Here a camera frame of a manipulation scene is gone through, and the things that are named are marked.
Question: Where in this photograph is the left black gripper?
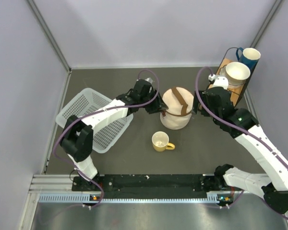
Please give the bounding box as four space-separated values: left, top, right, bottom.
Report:
139 88 168 114

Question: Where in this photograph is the cream round laundry bag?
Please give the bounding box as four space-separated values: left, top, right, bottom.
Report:
160 87 194 130

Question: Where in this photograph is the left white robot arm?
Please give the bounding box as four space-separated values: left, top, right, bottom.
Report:
60 78 168 190

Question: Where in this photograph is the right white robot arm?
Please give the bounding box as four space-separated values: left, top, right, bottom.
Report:
193 86 288 214

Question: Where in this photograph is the yellow ceramic mug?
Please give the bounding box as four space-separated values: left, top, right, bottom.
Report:
152 131 175 152

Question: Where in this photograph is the white ceramic bowl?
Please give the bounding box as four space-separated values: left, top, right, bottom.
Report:
225 62 251 85

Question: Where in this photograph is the white perforated plastic basket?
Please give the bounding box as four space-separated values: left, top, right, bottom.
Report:
56 88 133 153

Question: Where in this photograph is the blue white mug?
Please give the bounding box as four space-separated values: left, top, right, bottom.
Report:
236 47 261 71

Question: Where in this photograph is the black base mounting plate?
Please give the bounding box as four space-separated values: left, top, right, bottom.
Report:
72 173 236 199

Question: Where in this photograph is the black wire wooden rack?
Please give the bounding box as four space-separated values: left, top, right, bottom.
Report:
209 47 256 105

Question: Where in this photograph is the grey slotted cable duct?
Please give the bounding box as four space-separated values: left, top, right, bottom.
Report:
38 193 231 204

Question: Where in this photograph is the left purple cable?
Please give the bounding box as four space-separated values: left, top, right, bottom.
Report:
52 69 160 209

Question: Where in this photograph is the purple cable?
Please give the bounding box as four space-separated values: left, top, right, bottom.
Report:
196 66 288 222
52 69 160 209

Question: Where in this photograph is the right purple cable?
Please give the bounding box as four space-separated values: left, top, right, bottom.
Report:
196 66 288 222

